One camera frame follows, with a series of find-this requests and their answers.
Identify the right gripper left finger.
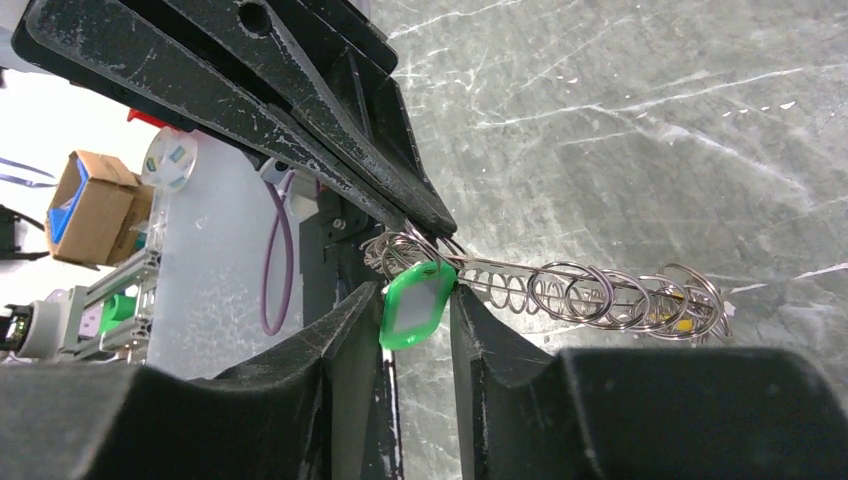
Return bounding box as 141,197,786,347
1,282,392,479

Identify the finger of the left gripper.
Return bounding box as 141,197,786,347
25,0,407,230
198,1,457,237

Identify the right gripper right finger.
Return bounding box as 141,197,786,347
450,286,847,479

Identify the green key tag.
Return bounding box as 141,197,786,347
379,261,457,351

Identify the yellow key tag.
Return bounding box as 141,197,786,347
651,313,696,333

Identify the clear tape roll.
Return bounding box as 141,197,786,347
141,126,198,192

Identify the cardboard box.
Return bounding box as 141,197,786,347
45,150,154,267

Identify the green cylinder part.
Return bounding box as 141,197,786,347
99,294,137,333

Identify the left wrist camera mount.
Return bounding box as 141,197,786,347
259,158,320,220

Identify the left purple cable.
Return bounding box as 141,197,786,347
259,178,296,337

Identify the aluminium frame rail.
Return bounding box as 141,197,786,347
59,247,161,364

